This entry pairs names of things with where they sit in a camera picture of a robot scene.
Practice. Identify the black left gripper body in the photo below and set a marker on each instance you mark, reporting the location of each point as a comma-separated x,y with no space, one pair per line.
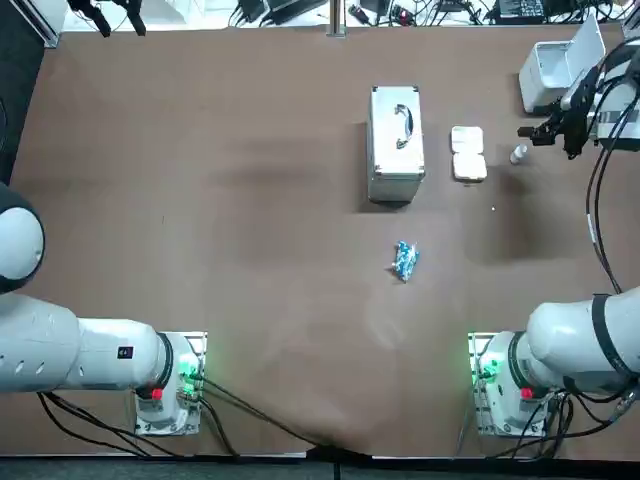
105,4

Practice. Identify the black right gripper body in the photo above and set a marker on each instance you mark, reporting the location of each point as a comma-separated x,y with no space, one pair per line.
582,120

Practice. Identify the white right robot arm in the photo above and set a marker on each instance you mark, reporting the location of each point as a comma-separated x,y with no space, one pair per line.
570,345

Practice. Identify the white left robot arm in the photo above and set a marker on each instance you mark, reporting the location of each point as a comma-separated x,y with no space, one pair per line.
75,350

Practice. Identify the white open pill box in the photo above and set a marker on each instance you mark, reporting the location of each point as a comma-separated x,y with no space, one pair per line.
469,155

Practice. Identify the white bin with open lid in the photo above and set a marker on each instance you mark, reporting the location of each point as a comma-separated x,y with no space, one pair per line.
550,65

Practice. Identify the black labelled power adapter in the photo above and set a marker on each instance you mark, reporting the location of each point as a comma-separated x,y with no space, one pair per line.
520,7

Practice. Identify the silver aluminium carry case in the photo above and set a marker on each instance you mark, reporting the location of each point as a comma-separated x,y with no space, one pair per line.
395,155

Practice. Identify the blue and white packet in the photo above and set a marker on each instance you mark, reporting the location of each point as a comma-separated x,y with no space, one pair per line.
405,260

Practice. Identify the aluminium frame profile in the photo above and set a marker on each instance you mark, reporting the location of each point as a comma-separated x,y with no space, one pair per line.
45,25

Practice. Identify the aluminium camera post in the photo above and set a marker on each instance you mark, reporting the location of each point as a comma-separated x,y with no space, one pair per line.
337,20

